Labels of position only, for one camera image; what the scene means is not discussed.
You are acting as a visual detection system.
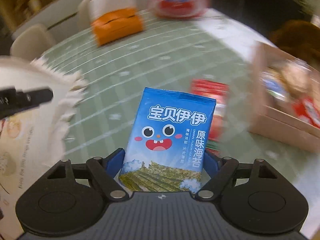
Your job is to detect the brown plush blanket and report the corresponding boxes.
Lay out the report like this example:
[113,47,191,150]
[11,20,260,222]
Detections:
[269,20,319,66]

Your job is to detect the orange tissue box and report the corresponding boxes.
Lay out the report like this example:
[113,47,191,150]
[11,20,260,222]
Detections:
[88,0,144,46]

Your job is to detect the red spicy strip pack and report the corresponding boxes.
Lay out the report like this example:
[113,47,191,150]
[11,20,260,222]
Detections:
[190,79,229,155]

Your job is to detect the round bun clear pack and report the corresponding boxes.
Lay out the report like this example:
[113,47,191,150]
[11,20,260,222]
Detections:
[280,60,312,98]

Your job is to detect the beige dining chair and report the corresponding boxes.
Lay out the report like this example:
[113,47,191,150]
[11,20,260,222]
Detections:
[10,23,56,62]
[77,0,99,31]

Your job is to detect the small red snack pack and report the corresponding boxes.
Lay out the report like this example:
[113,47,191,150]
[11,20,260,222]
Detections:
[293,96,320,128]

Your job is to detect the blue seaweed snack pack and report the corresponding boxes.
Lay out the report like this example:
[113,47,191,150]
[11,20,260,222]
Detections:
[118,87,216,193]

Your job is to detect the long bread stick pack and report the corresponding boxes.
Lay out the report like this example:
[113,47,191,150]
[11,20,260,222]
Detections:
[260,69,290,102]

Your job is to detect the white paper bag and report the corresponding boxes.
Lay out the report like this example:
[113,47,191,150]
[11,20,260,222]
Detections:
[1,56,87,239]

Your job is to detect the pink cardboard gift box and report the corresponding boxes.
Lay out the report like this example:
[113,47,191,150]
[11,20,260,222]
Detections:
[248,42,319,152]

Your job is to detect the green checked tablecloth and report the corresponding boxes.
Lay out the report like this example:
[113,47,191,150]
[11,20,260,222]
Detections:
[44,10,319,198]

